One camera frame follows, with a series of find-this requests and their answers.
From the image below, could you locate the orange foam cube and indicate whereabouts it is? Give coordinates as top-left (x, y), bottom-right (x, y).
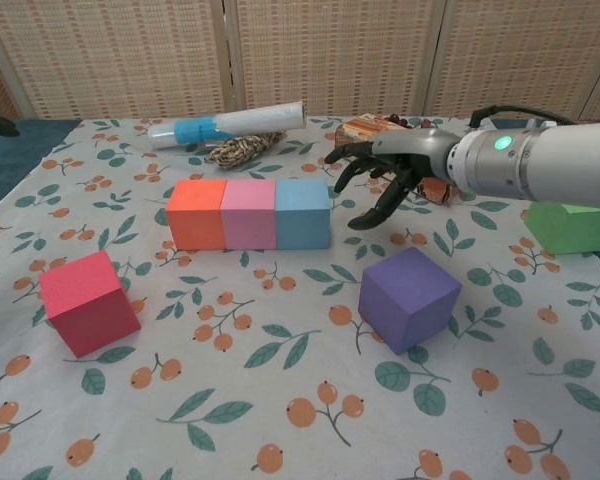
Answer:
top-left (165, 178), bottom-right (229, 251)

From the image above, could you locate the purple foam cube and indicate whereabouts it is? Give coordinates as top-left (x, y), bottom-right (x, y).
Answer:
top-left (358, 246), bottom-right (464, 356)

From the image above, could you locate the white bag roll blue band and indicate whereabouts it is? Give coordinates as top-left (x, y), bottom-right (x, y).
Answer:
top-left (147, 100), bottom-right (307, 151)

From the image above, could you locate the green foam cube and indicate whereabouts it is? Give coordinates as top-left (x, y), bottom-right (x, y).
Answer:
top-left (523, 199), bottom-right (600, 256)

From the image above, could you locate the orange biscuit box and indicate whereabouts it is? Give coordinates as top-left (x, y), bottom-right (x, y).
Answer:
top-left (335, 113), bottom-right (454, 206)

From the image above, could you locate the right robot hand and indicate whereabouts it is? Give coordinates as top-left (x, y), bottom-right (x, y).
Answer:
top-left (324, 127), bottom-right (464, 231)

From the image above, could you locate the floral berry print tablecloth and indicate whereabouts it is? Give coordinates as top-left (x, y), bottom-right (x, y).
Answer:
top-left (0, 115), bottom-right (600, 480)

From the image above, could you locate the red foam cube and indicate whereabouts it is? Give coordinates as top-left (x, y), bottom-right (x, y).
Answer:
top-left (38, 250), bottom-right (143, 359)

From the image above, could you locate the light blue foam cube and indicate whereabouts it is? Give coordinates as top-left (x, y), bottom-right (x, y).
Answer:
top-left (274, 178), bottom-right (331, 251)

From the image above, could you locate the pink foam cube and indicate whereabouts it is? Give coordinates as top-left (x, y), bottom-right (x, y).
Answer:
top-left (220, 179), bottom-right (280, 251)

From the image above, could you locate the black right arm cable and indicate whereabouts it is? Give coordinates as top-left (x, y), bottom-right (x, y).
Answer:
top-left (468, 104), bottom-right (581, 132)

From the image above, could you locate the teal padded table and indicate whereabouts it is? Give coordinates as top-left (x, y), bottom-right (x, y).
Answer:
top-left (0, 117), bottom-right (600, 281)

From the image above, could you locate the bamboo folding screen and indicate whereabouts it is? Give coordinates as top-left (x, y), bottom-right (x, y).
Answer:
top-left (0, 0), bottom-right (600, 124)

